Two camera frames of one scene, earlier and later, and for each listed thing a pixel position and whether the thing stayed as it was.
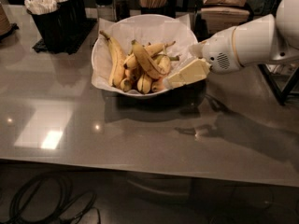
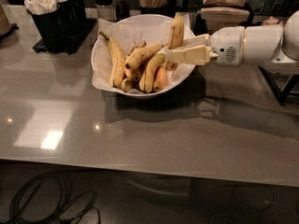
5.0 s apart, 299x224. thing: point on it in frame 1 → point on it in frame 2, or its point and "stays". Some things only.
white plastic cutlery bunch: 46,2 stays
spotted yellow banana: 147,63 → 177,32
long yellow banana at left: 117,61 stays
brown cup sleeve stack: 5,25 stays
